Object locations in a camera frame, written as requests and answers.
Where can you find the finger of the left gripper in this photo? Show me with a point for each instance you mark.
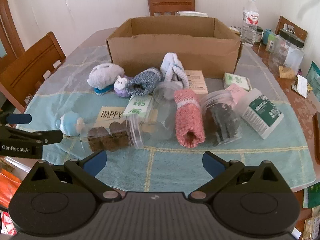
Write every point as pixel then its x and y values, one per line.
pixel 13 119
pixel 41 137

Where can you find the purple crochet octopus toy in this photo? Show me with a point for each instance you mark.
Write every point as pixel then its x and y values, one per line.
pixel 120 86

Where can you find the green tissue pack front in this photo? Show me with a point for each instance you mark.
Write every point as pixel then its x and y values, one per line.
pixel 140 105

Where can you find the clear plastic water bottle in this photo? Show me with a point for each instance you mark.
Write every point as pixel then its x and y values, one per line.
pixel 250 19

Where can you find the large jar black lid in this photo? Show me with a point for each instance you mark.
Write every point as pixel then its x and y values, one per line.
pixel 287 51

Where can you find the happy greeting card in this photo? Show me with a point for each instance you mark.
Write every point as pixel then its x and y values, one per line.
pixel 108 115

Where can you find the wooden chair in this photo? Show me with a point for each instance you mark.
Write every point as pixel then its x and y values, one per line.
pixel 170 6
pixel 24 76

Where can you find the wooden chair left side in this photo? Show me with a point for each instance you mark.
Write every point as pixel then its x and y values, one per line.
pixel 24 76

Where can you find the brown cardboard box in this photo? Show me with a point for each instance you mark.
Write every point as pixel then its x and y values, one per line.
pixel 201 43

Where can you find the jar with dark contents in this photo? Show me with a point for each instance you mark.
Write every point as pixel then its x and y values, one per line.
pixel 221 122

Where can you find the teal checked table cloth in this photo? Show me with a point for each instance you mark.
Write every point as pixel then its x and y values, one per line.
pixel 163 166

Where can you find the clear plastic jar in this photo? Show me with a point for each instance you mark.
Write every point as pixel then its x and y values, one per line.
pixel 161 122

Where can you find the white sock blue stripes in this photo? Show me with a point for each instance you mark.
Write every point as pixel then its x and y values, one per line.
pixel 172 70

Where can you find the light blue round toy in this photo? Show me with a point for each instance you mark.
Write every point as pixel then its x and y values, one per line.
pixel 70 124

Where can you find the green lid small jar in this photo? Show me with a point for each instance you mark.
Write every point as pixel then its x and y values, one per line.
pixel 272 39

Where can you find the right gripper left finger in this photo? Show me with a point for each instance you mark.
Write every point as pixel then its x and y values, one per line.
pixel 85 170

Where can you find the pink knitted sock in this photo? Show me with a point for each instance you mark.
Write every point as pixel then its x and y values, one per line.
pixel 188 119

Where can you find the green tissue pack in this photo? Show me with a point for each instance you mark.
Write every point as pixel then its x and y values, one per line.
pixel 232 79
pixel 140 105

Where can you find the pink small box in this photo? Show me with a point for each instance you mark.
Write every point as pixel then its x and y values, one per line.
pixel 237 92

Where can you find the gold tissue box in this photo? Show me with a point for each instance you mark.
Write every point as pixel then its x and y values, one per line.
pixel 192 13

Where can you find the white sock blue band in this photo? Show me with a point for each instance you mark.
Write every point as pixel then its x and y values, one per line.
pixel 103 76

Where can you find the wooden chair far side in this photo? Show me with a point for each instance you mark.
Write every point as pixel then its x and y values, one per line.
pixel 170 6

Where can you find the blue grey knitted sock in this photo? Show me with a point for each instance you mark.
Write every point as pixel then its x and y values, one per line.
pixel 145 82

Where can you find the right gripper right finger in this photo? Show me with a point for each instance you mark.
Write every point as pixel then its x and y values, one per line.
pixel 223 173

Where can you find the wooden chair right corner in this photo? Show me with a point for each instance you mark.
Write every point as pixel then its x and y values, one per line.
pixel 284 23

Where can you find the white green labelled box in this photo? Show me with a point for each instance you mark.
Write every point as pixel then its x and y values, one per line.
pixel 259 112

